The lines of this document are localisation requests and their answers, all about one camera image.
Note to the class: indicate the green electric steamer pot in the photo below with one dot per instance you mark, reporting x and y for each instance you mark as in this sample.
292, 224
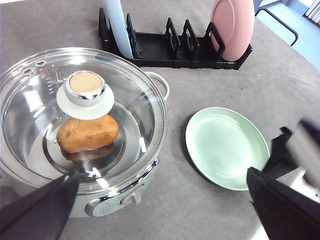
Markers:
96, 203

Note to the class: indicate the glass pot lid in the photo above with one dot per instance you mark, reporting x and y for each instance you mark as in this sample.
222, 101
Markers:
89, 111

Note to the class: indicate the green plate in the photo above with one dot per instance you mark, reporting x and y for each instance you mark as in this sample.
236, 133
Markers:
223, 144

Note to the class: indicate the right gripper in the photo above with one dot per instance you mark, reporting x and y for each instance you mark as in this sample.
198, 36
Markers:
294, 158

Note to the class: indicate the black dish rack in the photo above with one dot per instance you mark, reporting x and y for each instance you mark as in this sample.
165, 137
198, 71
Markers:
169, 49

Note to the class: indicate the pink plate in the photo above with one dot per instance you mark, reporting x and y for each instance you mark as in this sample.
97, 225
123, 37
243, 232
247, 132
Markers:
234, 22

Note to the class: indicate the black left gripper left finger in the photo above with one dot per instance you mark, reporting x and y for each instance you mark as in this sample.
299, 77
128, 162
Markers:
42, 214

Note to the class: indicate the blue plate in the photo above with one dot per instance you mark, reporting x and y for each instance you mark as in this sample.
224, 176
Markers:
118, 22

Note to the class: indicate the black metal chair frame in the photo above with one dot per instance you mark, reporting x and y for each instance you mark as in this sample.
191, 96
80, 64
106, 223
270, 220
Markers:
291, 29

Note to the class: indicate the brown potato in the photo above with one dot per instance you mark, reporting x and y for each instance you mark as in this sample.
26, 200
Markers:
75, 135

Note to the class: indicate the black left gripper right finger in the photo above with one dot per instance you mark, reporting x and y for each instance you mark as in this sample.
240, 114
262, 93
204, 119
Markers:
284, 212

